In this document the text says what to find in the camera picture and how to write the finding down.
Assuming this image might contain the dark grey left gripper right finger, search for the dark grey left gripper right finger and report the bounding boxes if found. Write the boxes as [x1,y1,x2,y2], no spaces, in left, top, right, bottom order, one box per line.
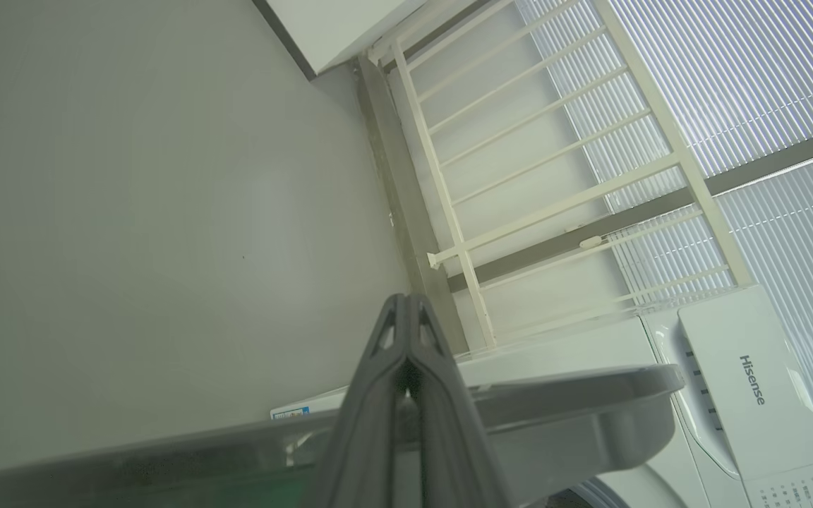
[406,293,514,508]

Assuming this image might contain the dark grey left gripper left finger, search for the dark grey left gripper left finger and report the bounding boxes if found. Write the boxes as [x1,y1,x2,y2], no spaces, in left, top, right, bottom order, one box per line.
[308,293,411,508]

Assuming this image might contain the washing machine glass door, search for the washing machine glass door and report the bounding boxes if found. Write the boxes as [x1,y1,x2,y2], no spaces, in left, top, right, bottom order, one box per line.
[0,363,687,508]

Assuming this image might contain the white front-load washing machine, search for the white front-load washing machine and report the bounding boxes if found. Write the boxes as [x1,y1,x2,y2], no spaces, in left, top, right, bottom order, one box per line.
[270,282,813,508]

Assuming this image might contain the cream metal railing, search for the cream metal railing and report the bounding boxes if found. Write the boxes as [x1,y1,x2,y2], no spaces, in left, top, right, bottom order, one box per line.
[366,0,757,351]

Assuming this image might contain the white Hisense detergent drawer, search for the white Hisense detergent drawer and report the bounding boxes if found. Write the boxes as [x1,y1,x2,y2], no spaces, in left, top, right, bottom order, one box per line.
[676,284,813,489]

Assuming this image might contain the white window blinds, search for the white window blinds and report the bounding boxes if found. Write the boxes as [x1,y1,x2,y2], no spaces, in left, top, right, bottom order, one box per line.
[516,0,813,484]

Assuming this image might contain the grey window frame post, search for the grey window frame post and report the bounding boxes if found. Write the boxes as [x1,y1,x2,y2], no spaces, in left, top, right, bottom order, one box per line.
[447,119,813,294]

